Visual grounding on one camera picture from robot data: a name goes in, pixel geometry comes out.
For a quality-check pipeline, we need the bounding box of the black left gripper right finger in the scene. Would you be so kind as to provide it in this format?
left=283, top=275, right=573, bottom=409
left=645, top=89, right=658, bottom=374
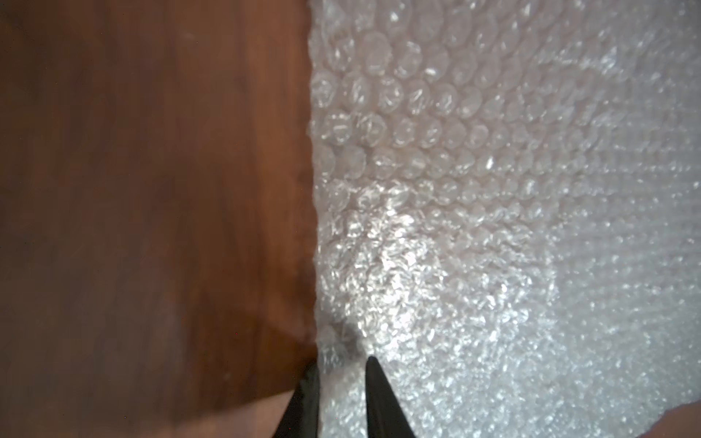
left=365, top=356, right=415, bottom=438

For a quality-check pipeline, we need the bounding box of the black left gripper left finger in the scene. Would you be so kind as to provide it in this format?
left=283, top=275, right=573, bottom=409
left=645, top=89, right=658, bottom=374
left=272, top=361, right=321, bottom=438

